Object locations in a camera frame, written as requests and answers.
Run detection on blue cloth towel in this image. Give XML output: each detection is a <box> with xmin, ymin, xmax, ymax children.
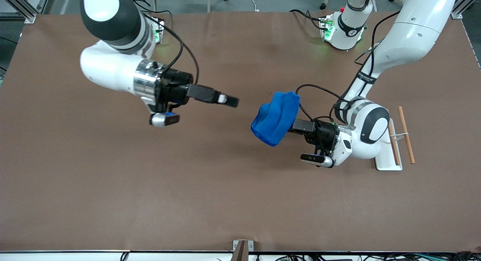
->
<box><xmin>251</xmin><ymin>91</ymin><xmax>301</xmax><ymax>147</ymax></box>

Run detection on white towel rack wooden rods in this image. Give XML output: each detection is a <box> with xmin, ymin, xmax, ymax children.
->
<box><xmin>374</xmin><ymin>106</ymin><xmax>416</xmax><ymax>171</ymax></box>

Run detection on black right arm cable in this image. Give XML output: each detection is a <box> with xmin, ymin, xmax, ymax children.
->
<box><xmin>124</xmin><ymin>0</ymin><xmax>200</xmax><ymax>85</ymax></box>

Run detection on black base power cable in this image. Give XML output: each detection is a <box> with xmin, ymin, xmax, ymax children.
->
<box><xmin>289</xmin><ymin>9</ymin><xmax>327</xmax><ymax>31</ymax></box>

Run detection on grey metal mounting bracket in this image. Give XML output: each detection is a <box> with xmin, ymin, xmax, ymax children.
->
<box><xmin>233</xmin><ymin>240</ymin><xmax>254</xmax><ymax>252</ymax></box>

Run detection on brown camera mount post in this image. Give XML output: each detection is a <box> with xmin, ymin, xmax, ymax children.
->
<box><xmin>230</xmin><ymin>241</ymin><xmax>249</xmax><ymax>261</ymax></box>

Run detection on aluminium frame post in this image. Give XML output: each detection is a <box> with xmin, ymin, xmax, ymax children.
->
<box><xmin>0</xmin><ymin>0</ymin><xmax>36</xmax><ymax>24</ymax></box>
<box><xmin>451</xmin><ymin>0</ymin><xmax>481</xmax><ymax>19</ymax></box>

